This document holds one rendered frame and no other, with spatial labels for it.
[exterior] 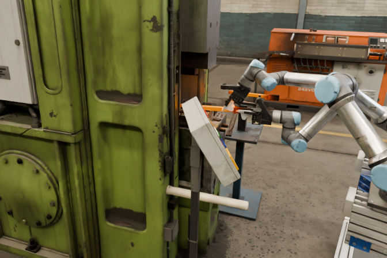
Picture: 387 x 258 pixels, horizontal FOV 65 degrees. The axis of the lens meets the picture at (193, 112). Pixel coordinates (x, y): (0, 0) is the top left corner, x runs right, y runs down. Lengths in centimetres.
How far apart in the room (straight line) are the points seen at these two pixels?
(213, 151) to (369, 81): 442
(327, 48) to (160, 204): 391
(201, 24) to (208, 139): 70
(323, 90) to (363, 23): 797
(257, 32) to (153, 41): 793
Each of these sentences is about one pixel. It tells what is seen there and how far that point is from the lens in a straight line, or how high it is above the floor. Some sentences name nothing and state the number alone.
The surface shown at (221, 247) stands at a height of 0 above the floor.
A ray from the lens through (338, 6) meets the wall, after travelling 928.
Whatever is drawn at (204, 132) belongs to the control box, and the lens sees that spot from 113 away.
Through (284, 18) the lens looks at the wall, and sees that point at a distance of 923.
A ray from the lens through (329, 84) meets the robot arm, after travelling 144.
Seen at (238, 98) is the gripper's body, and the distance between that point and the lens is 181.
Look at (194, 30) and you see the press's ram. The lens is 165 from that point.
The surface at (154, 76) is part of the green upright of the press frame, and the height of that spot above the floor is 128.
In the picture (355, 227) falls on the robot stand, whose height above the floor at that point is 65.
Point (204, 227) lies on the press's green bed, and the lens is 213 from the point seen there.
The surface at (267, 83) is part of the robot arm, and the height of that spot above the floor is 122.
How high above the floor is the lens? 160
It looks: 19 degrees down
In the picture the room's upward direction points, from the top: 2 degrees clockwise
